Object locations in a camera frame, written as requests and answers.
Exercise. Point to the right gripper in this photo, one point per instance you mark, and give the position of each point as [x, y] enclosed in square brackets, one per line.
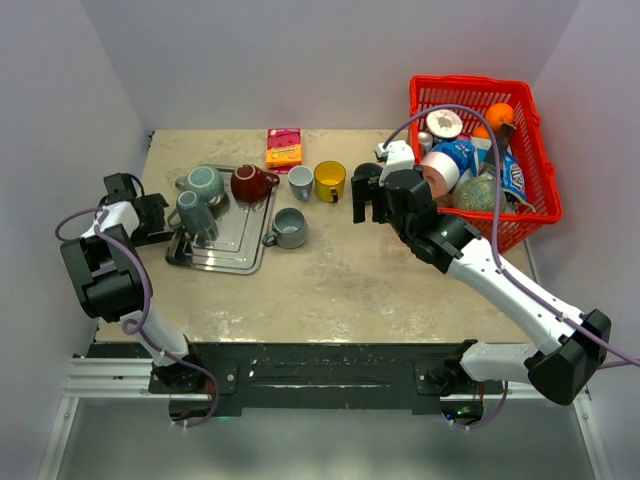
[362, 193]

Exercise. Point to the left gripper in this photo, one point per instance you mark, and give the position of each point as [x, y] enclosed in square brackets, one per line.
[155, 204]

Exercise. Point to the yellow mug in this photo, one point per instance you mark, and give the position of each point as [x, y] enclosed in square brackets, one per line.
[329, 181]

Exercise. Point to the small light grey mug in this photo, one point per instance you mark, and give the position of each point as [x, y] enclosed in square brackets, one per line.
[301, 180]

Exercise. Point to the grey round mug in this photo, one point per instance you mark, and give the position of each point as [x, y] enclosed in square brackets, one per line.
[289, 230]

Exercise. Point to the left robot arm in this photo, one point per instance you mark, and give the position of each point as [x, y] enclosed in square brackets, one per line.
[98, 247]

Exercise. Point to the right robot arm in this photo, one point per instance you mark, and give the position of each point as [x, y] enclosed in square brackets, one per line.
[565, 346]

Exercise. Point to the blue-grey square mug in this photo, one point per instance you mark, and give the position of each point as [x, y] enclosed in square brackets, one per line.
[193, 215]

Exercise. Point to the teal round mug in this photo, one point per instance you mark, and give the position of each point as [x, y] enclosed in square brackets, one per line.
[206, 181]

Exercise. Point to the dark red mug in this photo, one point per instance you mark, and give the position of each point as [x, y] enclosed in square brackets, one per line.
[251, 185]

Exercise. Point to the silver can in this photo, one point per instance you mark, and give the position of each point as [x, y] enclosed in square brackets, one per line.
[425, 141]

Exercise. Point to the metal tray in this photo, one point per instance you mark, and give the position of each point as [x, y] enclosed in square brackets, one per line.
[234, 244]

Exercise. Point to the pink orange candy box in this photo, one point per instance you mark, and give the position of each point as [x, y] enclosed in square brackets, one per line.
[283, 148]

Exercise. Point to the white tape roll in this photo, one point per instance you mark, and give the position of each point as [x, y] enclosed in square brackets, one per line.
[444, 124]

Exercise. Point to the green netted melon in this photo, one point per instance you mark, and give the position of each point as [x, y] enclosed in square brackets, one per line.
[479, 194]

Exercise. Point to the blue white package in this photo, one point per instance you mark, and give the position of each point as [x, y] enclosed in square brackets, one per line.
[465, 155]

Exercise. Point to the orange fruit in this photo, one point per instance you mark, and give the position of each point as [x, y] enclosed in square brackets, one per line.
[481, 132]
[498, 114]

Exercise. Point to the red plastic basket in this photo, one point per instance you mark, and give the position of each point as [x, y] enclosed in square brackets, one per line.
[479, 93]

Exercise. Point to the blue snack bag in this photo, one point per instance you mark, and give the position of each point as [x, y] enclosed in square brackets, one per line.
[512, 179]

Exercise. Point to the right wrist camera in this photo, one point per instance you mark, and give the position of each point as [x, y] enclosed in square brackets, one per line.
[397, 155]

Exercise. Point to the brown handled tool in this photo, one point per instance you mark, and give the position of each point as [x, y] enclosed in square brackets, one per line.
[498, 148]

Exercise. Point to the aluminium frame rail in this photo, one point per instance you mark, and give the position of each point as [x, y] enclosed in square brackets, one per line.
[109, 378]

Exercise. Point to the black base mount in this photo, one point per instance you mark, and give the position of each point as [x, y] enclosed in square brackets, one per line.
[311, 376]

